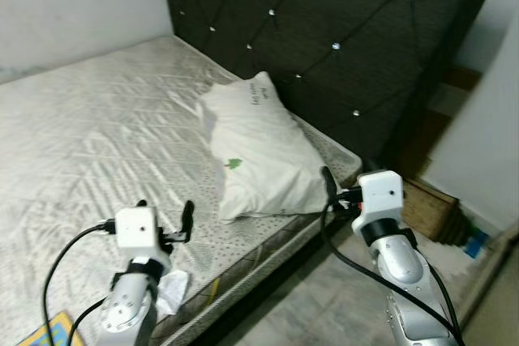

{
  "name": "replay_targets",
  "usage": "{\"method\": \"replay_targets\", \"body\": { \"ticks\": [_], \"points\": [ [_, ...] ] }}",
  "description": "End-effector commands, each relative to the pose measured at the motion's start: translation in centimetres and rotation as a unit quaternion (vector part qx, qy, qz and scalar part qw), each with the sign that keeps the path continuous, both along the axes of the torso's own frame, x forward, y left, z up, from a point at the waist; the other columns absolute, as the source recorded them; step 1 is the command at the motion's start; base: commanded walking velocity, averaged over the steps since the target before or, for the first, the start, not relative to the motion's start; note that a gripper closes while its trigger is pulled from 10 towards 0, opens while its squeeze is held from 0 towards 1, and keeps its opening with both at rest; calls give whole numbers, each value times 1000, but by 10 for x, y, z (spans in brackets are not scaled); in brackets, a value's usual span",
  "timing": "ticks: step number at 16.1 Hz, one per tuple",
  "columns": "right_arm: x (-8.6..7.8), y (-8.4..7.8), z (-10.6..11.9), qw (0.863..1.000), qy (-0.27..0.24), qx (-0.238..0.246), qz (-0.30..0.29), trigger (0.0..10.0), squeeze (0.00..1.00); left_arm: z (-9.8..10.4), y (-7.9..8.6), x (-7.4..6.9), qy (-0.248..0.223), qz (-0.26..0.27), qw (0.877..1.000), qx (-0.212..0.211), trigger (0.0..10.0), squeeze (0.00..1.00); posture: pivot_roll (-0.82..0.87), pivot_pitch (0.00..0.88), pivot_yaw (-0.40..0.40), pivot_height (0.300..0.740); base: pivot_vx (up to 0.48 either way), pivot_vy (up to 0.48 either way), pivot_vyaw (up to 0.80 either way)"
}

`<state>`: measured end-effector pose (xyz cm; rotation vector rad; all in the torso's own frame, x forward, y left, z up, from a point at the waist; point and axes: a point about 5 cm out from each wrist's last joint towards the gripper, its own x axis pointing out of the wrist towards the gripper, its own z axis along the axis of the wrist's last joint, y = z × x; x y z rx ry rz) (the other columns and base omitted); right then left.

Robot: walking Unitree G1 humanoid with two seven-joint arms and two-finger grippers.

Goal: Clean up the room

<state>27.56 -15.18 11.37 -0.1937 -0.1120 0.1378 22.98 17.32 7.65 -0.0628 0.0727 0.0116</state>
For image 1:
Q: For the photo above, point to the white pillow with green print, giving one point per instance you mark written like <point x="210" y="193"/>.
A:
<point x="259" y="151"/>

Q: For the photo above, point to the brown woven box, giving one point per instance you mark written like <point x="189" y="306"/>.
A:
<point x="426" y="208"/>

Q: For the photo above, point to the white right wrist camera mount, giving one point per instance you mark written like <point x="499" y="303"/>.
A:
<point x="379" y="196"/>

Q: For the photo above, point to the blue plastic item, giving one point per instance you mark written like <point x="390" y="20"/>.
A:
<point x="478" y="242"/>

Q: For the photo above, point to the white quilted mattress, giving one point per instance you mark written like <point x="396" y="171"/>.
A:
<point x="97" y="135"/>

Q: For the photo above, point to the white tissue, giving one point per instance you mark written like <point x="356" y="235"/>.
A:
<point x="173" y="289"/>

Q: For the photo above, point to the colourful yellow-edged children's book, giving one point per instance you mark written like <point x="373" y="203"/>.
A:
<point x="49" y="336"/>

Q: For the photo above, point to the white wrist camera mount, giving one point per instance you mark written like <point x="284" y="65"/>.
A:
<point x="136" y="228"/>
<point x="379" y="196"/>

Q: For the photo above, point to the brown wooden bedside shelf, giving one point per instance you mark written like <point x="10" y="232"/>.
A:
<point x="458" y="79"/>

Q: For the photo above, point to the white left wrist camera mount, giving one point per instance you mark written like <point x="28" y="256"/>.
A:
<point x="136" y="228"/>

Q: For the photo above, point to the dark tufted headboard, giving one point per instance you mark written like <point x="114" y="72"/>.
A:
<point x="340" y="22"/>

